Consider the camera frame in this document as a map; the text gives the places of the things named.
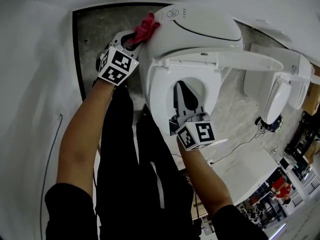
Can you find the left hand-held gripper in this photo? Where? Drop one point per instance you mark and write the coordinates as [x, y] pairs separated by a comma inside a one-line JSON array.
[[117, 64]]

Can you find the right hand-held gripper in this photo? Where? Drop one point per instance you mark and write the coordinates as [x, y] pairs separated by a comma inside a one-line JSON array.
[[202, 134]]

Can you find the red cleaning cloth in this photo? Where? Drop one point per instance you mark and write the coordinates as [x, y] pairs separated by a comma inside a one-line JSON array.
[[145, 30]]

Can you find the white oval tankless toilet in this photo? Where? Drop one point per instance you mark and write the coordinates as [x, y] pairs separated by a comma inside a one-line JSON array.
[[200, 26]]

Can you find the person's right forearm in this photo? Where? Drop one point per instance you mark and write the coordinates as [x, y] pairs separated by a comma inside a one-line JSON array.
[[202, 179]]

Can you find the person's left forearm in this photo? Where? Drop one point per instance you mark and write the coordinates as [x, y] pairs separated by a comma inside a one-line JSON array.
[[80, 139]]

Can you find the white toilet with tank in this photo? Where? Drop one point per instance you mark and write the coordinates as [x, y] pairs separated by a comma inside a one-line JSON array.
[[277, 96]]

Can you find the white toilet with raised lid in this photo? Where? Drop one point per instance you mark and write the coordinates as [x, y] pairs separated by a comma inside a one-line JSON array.
[[300, 94]]

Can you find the white power strip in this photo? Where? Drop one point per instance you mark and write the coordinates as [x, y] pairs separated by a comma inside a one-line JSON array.
[[209, 161]]

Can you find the black headset with green trim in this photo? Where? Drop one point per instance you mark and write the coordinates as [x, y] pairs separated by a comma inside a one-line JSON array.
[[273, 125]]

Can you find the white counter block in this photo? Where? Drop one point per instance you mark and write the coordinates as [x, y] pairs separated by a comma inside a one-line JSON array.
[[245, 174]]

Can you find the person's black clothing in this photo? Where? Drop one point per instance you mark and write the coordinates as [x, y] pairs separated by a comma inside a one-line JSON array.
[[125, 171]]

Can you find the black metal rack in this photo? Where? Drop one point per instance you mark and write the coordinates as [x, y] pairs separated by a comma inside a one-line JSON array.
[[300, 146]]

